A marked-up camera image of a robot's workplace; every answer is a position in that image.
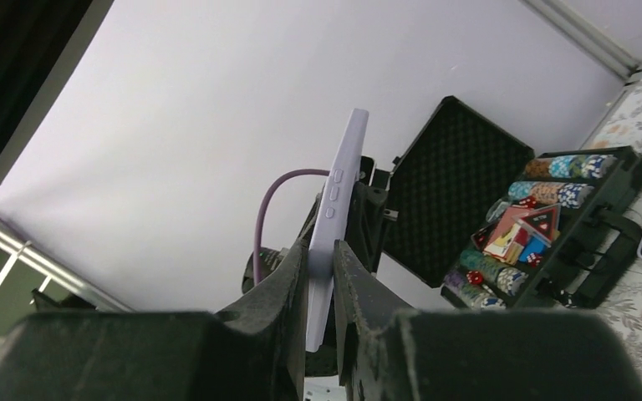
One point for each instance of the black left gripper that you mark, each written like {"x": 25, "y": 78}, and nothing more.
{"x": 370, "y": 219}

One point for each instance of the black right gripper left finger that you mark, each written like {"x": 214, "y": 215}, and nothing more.
{"x": 253, "y": 349}

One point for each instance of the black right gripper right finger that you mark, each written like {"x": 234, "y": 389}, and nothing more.
{"x": 389, "y": 350}

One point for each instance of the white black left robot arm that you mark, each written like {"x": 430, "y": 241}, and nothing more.
{"x": 322, "y": 363}

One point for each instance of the black poker chip case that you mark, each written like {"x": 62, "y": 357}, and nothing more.
{"x": 480, "y": 214}

